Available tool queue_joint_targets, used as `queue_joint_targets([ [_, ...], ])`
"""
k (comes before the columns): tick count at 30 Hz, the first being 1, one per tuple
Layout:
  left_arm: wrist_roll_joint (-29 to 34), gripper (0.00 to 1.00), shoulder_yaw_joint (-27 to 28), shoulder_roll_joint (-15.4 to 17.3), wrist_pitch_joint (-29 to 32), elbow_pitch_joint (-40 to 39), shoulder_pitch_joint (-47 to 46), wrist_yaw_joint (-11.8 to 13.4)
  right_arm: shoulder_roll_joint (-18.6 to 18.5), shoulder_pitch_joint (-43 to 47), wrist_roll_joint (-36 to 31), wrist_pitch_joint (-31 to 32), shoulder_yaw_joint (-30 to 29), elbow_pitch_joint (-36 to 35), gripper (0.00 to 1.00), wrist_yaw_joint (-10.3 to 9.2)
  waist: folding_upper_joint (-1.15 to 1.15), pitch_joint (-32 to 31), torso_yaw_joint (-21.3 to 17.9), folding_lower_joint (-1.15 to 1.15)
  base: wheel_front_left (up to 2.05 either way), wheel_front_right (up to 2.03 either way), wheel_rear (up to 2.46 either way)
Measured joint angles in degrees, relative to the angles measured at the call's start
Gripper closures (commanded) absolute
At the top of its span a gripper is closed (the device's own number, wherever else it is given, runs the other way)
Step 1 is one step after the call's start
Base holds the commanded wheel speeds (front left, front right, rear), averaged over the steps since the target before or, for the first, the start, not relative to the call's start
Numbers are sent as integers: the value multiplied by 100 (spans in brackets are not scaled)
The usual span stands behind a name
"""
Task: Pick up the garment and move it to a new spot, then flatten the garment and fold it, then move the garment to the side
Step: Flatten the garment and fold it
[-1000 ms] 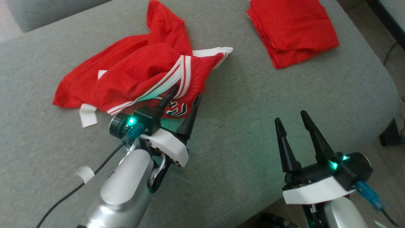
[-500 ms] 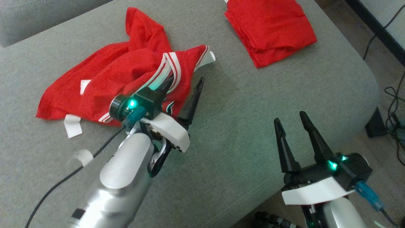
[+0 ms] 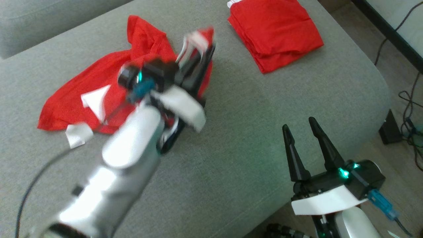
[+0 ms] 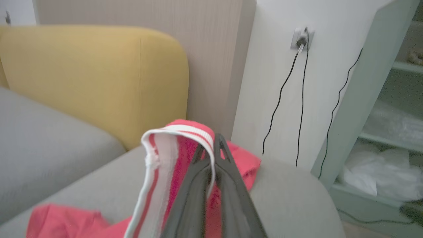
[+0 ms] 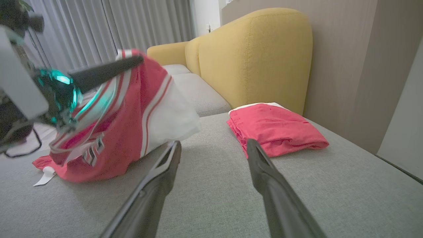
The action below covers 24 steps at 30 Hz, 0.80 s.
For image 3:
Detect red and white jersey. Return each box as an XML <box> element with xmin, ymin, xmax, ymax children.
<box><xmin>37</xmin><ymin>15</ymin><xmax>215</xmax><ymax>147</ymax></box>

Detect black corrugated cable sleeve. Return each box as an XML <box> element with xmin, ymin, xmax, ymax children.
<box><xmin>264</xmin><ymin>223</ymin><xmax>311</xmax><ymax>238</ymax></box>

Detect blue left camera connector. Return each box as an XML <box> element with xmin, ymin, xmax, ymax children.
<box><xmin>127</xmin><ymin>79</ymin><xmax>156</xmax><ymax>103</ymax></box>

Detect black tangled floor cables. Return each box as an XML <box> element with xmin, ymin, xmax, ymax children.
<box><xmin>398</xmin><ymin>71</ymin><xmax>423</xmax><ymax>149</ymax></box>

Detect red shorts with white trim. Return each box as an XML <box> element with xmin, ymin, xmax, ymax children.
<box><xmin>227</xmin><ymin>0</ymin><xmax>324</xmax><ymax>74</ymax></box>

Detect black edged white panel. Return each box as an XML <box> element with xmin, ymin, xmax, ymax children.
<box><xmin>350</xmin><ymin>0</ymin><xmax>423</xmax><ymax>73</ymax></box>

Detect black floor cable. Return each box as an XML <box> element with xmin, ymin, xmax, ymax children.
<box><xmin>374</xmin><ymin>1</ymin><xmax>423</xmax><ymax>66</ymax></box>

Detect blue right camera connector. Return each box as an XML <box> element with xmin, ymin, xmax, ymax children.
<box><xmin>368</xmin><ymin>189</ymin><xmax>399</xmax><ymax>221</ymax></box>

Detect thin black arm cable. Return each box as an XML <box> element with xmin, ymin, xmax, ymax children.
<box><xmin>15</xmin><ymin>147</ymin><xmax>75</xmax><ymax>238</ymax></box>

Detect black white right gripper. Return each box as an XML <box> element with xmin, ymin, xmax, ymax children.
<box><xmin>282</xmin><ymin>117</ymin><xmax>369</xmax><ymax>216</ymax></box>

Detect black block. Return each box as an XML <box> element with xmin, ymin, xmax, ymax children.
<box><xmin>378</xmin><ymin>109</ymin><xmax>404</xmax><ymax>145</ymax></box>

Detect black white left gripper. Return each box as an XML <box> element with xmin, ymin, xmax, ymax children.
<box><xmin>142</xmin><ymin>42</ymin><xmax>217</xmax><ymax>155</ymax></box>

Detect blue camera connector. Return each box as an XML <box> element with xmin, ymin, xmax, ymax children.
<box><xmin>368</xmin><ymin>189</ymin><xmax>399</xmax><ymax>221</ymax></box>
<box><xmin>127</xmin><ymin>79</ymin><xmax>156</xmax><ymax>103</ymax></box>

